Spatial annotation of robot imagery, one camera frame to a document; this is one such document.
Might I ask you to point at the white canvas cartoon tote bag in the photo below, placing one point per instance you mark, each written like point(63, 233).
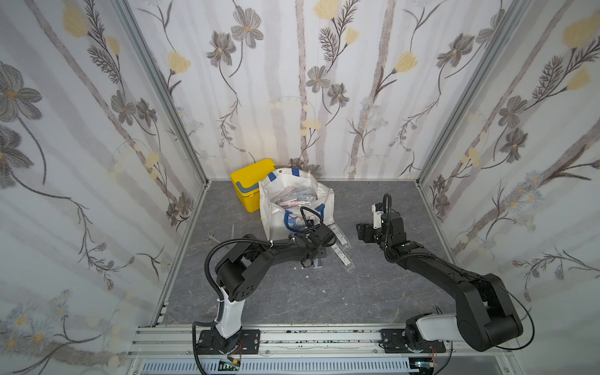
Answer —
point(277, 222)

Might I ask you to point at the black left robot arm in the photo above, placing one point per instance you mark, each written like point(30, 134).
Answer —
point(235, 268)

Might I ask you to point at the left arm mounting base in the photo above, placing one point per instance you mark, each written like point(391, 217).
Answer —
point(210, 342)

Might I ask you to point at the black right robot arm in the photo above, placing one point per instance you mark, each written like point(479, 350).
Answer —
point(486, 315)

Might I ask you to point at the yellow plastic lidded box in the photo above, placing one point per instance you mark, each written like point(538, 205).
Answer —
point(246, 183)

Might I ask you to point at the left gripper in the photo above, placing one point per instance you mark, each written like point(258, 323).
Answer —
point(323, 255)

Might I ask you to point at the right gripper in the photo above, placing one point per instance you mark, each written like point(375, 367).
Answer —
point(373, 231)

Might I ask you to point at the clear long compass case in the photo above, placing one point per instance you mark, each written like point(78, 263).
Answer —
point(295, 196)

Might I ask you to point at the aluminium front rail frame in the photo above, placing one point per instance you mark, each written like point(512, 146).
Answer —
point(309, 349)

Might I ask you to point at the right arm mounting base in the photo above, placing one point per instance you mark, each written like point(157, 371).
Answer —
point(395, 341)

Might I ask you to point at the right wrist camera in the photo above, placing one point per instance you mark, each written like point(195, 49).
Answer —
point(377, 211)

